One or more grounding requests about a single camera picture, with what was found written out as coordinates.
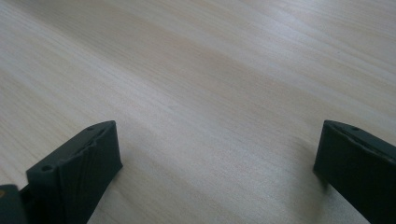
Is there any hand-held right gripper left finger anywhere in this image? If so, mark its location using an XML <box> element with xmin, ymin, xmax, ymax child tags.
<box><xmin>19</xmin><ymin>119</ymin><xmax>123</xmax><ymax>224</ymax></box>

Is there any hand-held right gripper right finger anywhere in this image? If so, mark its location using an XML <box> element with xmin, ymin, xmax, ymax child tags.
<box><xmin>312</xmin><ymin>119</ymin><xmax>396</xmax><ymax>224</ymax></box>

